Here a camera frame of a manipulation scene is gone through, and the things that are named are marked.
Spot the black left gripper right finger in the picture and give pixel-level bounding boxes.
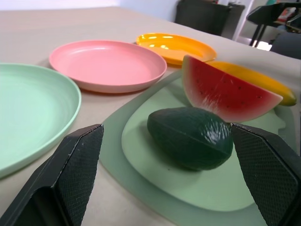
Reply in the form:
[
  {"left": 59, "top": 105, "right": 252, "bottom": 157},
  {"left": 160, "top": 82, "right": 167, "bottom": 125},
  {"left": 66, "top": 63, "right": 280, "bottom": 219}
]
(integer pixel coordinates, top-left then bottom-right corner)
[{"left": 230, "top": 122, "right": 301, "bottom": 226}]

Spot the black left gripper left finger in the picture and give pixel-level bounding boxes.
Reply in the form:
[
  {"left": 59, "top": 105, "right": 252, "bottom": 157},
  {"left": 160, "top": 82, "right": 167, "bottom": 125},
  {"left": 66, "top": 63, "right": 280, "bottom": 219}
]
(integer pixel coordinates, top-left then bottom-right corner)
[{"left": 0, "top": 123, "right": 104, "bottom": 226}]

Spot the light green round plate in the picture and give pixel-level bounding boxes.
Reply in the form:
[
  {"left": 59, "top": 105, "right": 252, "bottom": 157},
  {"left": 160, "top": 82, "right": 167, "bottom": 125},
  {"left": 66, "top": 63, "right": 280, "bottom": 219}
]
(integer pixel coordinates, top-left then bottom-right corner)
[{"left": 0, "top": 63, "right": 82, "bottom": 179}]

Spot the pink round plate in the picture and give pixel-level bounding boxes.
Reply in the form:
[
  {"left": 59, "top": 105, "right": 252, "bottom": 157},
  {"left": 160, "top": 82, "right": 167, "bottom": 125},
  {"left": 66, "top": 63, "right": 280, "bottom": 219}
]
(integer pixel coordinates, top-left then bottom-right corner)
[{"left": 48, "top": 40, "right": 168, "bottom": 93}]

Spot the orange round plate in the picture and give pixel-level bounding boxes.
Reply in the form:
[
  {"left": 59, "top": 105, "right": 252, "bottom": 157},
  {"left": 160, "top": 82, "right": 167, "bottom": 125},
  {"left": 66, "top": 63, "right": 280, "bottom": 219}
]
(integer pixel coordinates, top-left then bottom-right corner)
[{"left": 135, "top": 33, "right": 217, "bottom": 68}]

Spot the green cutting board tray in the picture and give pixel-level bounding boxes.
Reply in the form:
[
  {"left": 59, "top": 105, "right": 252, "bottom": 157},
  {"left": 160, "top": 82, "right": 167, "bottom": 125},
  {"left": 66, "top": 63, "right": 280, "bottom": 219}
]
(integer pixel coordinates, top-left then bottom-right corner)
[{"left": 98, "top": 69, "right": 296, "bottom": 226}]

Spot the dark green avocado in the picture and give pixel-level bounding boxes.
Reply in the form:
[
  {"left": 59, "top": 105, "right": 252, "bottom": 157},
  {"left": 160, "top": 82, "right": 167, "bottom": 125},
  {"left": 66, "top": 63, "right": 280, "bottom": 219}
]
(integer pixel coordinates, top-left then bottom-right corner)
[{"left": 147, "top": 106, "right": 234, "bottom": 171}]

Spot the yellow mango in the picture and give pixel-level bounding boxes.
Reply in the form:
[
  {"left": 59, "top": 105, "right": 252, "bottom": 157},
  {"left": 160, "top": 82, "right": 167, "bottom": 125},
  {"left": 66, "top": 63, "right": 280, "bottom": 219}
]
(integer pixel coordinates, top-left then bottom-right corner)
[{"left": 206, "top": 61, "right": 297, "bottom": 107}]

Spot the red watermelon slice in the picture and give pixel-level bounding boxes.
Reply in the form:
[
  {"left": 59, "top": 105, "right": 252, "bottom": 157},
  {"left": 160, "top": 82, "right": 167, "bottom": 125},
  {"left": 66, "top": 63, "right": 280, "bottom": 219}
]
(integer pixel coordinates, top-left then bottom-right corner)
[{"left": 182, "top": 55, "right": 284, "bottom": 123}]

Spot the black chair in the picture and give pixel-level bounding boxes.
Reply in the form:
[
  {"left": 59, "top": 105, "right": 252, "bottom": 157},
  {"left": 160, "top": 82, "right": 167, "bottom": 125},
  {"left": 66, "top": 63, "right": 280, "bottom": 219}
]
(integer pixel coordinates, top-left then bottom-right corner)
[{"left": 246, "top": 2, "right": 301, "bottom": 59}]

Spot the black bin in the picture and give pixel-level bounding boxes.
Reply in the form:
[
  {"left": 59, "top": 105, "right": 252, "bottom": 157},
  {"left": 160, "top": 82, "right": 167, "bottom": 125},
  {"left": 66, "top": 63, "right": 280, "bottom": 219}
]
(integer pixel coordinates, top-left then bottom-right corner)
[{"left": 174, "top": 0, "right": 246, "bottom": 40}]

